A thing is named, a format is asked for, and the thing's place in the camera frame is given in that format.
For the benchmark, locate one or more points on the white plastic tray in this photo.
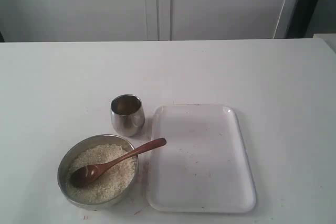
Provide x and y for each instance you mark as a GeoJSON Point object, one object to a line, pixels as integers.
{"type": "Point", "coordinates": [204, 166]}

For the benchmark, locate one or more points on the white cabinet doors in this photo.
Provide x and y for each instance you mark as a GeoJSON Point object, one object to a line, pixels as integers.
{"type": "Point", "coordinates": [140, 20]}

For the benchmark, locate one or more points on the steel bowl of rice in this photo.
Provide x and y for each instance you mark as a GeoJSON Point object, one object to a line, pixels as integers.
{"type": "Point", "coordinates": [112, 186]}

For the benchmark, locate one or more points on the dark window frame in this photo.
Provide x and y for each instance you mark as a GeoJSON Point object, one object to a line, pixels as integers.
{"type": "Point", "coordinates": [300, 18]}

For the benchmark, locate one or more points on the brown wooden spoon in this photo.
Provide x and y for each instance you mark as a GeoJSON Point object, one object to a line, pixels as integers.
{"type": "Point", "coordinates": [90, 173]}

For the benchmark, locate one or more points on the small steel cup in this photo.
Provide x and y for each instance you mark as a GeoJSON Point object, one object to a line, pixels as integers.
{"type": "Point", "coordinates": [127, 115]}

